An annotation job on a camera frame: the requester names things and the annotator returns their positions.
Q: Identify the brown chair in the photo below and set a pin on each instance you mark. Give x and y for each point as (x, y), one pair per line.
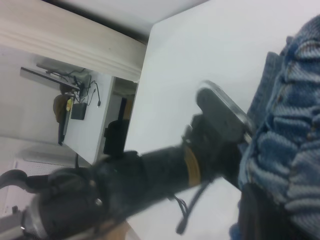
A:
(60, 107)

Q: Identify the blue denim jeans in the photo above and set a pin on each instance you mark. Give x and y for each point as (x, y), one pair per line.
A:
(287, 125)

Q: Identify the grey desk shelf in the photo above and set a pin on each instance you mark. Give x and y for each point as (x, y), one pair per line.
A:
(37, 75)

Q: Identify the white side table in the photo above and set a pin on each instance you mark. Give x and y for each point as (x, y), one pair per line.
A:
(95, 130)

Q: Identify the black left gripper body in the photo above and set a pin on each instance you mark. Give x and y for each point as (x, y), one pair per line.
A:
(217, 155)

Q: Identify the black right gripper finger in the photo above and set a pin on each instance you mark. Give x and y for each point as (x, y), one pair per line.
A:
(262, 220)

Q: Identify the black office chair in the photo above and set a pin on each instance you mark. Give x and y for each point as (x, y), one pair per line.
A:
(116, 137)

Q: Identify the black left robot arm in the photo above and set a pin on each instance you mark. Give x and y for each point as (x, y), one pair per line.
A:
(125, 180)

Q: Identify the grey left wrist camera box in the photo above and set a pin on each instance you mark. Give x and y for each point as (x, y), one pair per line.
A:
(220, 107)

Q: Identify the small yellow item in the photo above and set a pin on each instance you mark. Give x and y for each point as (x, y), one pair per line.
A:
(69, 105)

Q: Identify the small black box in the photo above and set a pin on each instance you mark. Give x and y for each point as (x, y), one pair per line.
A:
(78, 111)

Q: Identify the white moulded beam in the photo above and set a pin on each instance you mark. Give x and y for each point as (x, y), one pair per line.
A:
(62, 42)

